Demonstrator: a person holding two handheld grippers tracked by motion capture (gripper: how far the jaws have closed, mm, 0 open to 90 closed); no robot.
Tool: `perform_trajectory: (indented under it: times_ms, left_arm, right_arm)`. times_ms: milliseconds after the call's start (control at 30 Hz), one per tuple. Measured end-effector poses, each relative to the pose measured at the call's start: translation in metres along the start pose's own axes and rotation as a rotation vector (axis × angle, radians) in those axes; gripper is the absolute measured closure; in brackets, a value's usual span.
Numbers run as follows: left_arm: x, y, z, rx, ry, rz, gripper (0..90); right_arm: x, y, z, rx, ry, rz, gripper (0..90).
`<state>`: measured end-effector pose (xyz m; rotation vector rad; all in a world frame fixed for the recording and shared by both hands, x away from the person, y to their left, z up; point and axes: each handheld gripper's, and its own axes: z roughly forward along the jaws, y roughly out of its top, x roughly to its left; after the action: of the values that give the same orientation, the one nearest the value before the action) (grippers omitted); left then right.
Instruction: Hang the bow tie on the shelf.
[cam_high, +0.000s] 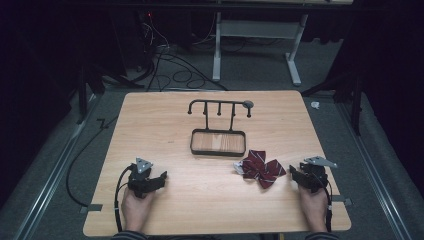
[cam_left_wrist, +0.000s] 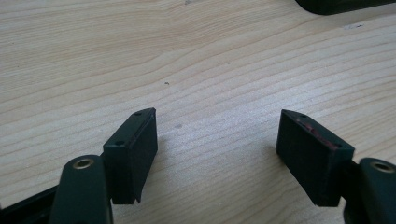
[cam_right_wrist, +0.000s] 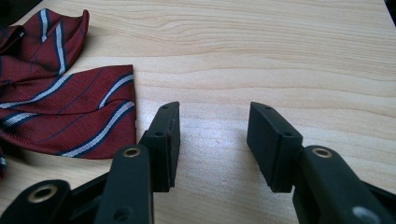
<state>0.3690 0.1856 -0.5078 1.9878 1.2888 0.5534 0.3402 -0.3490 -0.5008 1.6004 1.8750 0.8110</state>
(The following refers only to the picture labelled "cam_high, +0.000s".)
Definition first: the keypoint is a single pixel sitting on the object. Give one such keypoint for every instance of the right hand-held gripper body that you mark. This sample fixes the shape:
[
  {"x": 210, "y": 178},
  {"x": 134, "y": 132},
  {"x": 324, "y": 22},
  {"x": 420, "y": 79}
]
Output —
[{"x": 316, "y": 171}]

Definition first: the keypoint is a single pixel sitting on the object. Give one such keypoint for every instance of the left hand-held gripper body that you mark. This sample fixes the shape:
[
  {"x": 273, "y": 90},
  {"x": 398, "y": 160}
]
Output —
[{"x": 142, "y": 173}]

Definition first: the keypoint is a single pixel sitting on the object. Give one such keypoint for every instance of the person's right hand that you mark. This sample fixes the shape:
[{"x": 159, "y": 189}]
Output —
[{"x": 313, "y": 208}]

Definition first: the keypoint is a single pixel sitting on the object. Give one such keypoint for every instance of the person's left hand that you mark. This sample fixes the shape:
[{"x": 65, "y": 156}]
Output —
[{"x": 136, "y": 210}]

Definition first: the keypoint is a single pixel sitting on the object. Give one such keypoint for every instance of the dark red striped bow tie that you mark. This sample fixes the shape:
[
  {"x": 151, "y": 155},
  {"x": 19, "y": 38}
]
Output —
[{"x": 261, "y": 168}]

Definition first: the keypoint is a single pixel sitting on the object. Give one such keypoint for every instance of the grey tape strip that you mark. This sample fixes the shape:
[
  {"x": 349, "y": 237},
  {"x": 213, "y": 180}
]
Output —
[
  {"x": 90, "y": 208},
  {"x": 341, "y": 200}
]

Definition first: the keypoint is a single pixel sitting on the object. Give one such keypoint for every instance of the black hook rack wooden base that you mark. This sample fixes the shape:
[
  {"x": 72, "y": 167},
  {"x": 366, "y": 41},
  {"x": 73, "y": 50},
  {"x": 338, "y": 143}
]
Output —
[{"x": 218, "y": 141}]

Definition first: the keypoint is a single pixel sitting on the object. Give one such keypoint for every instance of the white crumpled paper scrap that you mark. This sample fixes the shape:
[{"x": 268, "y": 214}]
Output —
[{"x": 315, "y": 105}]

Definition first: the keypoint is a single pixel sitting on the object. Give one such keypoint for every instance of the black metal stand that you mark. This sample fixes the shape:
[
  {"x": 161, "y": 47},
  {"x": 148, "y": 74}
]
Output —
[
  {"x": 353, "y": 96},
  {"x": 87, "y": 80}
]

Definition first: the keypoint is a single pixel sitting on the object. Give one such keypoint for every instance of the grey metal floor rail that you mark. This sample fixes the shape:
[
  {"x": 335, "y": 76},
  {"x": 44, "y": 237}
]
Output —
[
  {"x": 50, "y": 180},
  {"x": 373, "y": 170}
]

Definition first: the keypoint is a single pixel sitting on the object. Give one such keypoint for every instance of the white metal table frame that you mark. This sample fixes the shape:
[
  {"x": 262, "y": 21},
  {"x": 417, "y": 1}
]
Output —
[{"x": 260, "y": 29}]

